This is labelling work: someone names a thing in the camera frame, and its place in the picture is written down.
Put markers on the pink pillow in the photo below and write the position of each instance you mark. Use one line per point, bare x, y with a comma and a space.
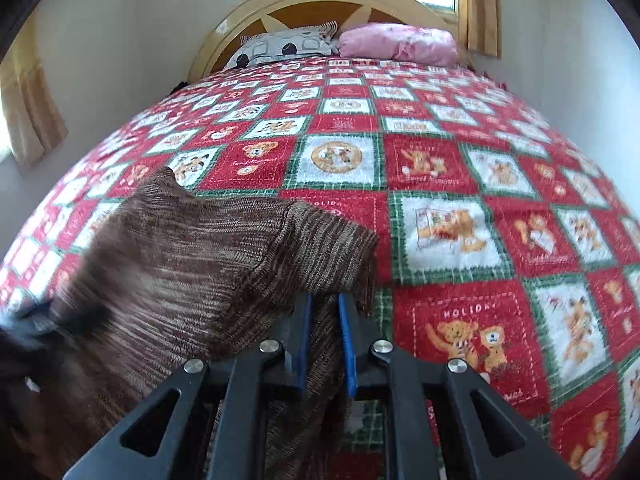
395, 42

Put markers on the beige side window curtain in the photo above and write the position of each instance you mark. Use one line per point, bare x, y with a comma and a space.
30, 100

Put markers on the yellow headboard window curtain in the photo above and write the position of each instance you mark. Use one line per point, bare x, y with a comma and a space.
480, 5

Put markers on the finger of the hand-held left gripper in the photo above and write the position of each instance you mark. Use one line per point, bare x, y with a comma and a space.
55, 325

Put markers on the grey patterned pillow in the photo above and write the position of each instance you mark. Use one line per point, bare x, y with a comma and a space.
280, 45

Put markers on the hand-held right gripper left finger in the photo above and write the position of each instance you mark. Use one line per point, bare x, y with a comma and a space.
302, 350

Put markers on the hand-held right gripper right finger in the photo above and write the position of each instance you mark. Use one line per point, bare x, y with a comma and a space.
348, 350

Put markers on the brown knitted sweater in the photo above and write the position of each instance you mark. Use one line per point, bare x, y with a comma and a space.
200, 280

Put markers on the small dark object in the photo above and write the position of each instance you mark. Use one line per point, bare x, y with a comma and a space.
180, 87

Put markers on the yellow wooden headboard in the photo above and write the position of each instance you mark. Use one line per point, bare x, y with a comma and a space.
220, 35

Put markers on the side window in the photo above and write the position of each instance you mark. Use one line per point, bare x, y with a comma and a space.
4, 152

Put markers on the red checkered printed blanket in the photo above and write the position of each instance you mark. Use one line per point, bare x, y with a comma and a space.
450, 240

